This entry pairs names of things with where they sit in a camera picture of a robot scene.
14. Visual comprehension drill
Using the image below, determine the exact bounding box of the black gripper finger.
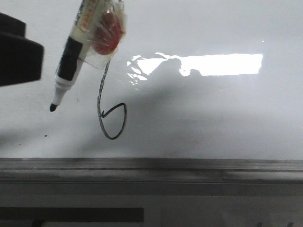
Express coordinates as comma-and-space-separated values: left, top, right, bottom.
0, 13, 44, 87

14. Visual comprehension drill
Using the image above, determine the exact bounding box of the black white whiteboard marker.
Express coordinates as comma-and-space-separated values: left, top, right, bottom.
49, 0, 102, 112

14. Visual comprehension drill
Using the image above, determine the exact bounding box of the red round magnet taped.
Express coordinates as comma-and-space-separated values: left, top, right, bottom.
84, 0, 126, 69

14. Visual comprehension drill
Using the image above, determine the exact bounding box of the grey metal whiteboard tray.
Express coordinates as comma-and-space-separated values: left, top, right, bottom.
0, 158, 303, 184

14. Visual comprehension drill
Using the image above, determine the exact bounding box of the white whiteboard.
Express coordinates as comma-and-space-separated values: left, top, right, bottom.
0, 0, 303, 160

